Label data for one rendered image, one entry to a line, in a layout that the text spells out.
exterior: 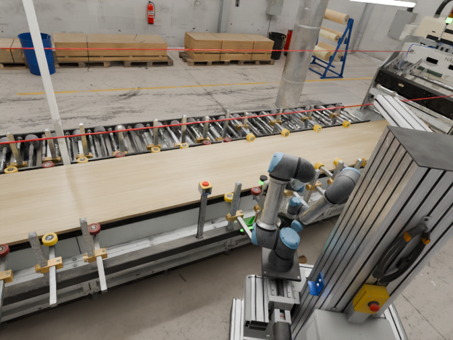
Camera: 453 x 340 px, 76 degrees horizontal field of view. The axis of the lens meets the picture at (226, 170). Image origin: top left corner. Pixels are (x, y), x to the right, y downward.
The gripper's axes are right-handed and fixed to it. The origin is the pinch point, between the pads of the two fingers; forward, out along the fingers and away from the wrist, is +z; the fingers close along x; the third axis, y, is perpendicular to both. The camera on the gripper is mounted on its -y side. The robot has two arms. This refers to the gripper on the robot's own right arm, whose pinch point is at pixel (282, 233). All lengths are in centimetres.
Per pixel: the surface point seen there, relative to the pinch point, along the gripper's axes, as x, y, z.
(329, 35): 526, -532, -31
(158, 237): -82, -43, 20
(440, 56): 278, -101, -99
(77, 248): -138, -47, 13
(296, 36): 257, -344, -65
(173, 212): -69, -47, 1
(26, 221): -163, -60, -9
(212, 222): -36, -42, 19
